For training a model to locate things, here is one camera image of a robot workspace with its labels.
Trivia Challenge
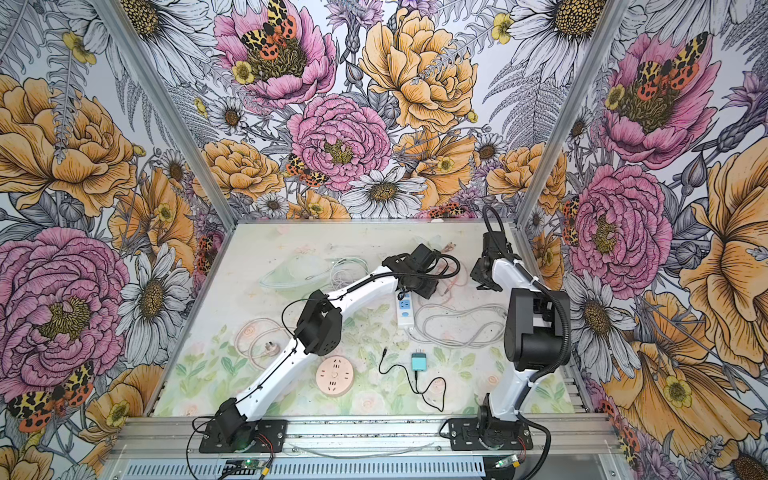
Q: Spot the pink socket cord with plug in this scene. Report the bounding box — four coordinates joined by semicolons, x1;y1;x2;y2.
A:
232;316;301;372

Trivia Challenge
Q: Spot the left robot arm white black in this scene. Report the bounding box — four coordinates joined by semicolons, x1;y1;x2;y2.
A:
199;244;461;454

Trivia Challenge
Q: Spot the pink usb cable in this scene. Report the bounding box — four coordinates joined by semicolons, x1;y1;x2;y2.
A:
431;242;475;307

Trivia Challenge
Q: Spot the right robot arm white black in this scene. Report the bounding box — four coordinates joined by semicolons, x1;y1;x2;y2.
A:
470;205;571;449

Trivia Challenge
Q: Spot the white thin cable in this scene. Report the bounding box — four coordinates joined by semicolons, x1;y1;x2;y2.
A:
326;259;370;295

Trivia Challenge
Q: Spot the round pink power socket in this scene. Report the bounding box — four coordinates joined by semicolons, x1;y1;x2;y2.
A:
315;356;355;397

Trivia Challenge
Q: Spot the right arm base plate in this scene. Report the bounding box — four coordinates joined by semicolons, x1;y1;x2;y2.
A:
445;418;533;451

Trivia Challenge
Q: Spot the green circuit board right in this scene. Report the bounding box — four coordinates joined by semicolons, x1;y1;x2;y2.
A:
494;454;521;469

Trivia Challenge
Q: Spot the green circuit board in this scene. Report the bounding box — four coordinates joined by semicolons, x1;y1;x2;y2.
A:
223;459;273;476
494;454;521;469

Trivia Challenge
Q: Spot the white power strip cord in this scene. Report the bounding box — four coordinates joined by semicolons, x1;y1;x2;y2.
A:
410;301;511;349

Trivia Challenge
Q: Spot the green circuit board left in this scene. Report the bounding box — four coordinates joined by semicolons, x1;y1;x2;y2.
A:
223;459;273;476

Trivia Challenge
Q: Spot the white blue power strip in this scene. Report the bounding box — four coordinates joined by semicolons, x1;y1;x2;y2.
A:
396;292;414;329

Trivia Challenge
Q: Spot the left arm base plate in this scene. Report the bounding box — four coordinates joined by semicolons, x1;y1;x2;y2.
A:
198;420;288;454

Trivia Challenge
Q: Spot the aluminium front rail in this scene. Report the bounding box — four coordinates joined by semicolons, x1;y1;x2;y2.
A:
108;413;620;460

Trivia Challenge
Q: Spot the teal charger adapter right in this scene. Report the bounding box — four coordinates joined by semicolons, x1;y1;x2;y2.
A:
411;352;428;373

